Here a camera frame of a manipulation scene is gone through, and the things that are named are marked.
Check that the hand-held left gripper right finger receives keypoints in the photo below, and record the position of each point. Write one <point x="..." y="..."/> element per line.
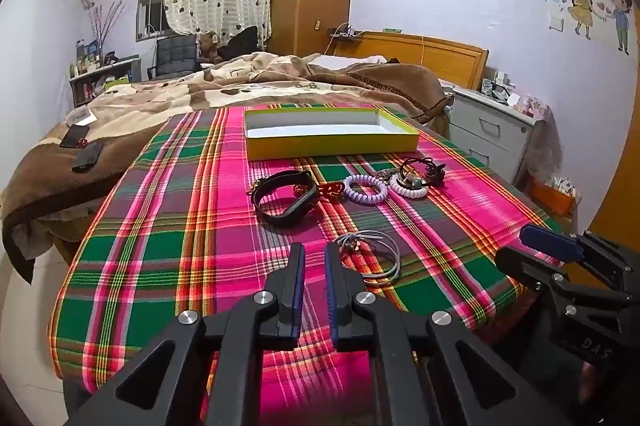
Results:
<point x="330" y="288"/>

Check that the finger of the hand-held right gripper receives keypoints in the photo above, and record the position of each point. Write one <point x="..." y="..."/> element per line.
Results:
<point x="530" y="268"/>
<point x="550" y="242"/>

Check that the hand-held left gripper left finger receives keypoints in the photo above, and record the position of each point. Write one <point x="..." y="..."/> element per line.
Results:
<point x="300" y="278"/>

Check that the black wrist band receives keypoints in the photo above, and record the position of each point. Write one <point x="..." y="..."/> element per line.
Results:
<point x="281" y="220"/>

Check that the red knotted ornament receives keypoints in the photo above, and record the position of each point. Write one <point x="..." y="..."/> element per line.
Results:
<point x="332" y="192"/>

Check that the yellow cardboard box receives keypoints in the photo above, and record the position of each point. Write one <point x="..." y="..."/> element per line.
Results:
<point x="320" y="147"/>

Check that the orange bin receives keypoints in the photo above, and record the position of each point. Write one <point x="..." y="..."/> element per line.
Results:
<point x="550" y="201"/>

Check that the wooden door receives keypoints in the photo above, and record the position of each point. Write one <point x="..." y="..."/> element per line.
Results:
<point x="620" y="196"/>

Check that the white nightstand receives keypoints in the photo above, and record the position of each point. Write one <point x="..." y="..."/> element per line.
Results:
<point x="485" y="126"/>

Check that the pink green plaid cloth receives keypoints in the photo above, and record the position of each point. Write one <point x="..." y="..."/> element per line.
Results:
<point x="175" y="231"/>

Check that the pink floral box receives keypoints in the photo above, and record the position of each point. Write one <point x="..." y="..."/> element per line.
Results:
<point x="532" y="106"/>

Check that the black glasses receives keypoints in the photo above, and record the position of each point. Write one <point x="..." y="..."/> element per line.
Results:
<point x="495" y="87"/>

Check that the white pillow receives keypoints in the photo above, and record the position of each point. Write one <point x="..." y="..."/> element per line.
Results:
<point x="345" y="61"/>

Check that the wooden headboard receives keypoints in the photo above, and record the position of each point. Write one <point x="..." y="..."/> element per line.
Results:
<point x="425" y="56"/>

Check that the brown patterned blanket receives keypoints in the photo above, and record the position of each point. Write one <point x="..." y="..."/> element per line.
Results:
<point x="150" y="106"/>

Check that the dark cushion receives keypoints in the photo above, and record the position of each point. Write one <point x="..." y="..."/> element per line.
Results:
<point x="242" y="41"/>

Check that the brown teddy bear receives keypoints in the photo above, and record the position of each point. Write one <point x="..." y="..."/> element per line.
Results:
<point x="207" y="48"/>

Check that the power strip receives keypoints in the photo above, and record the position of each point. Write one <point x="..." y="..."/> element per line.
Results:
<point x="345" y="34"/>

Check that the black chair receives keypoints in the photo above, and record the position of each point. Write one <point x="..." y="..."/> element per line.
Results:
<point x="175" y="53"/>

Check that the black phone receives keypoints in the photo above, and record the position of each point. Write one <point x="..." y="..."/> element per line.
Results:
<point x="75" y="136"/>

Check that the white card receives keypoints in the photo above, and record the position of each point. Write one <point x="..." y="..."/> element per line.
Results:
<point x="81" y="116"/>

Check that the white shelf with bottles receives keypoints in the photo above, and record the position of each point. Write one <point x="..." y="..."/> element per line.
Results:
<point x="100" y="73"/>

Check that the window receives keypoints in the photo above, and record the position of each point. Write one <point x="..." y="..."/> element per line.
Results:
<point x="150" y="13"/>

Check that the purple flower branches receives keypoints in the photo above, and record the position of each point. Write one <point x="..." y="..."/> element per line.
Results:
<point x="102" y="21"/>

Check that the white wall outlet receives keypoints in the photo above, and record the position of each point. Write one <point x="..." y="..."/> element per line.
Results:
<point x="556" y="22"/>

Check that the cartoon children wall sticker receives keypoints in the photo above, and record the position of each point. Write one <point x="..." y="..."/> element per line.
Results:
<point x="582" y="1"/>

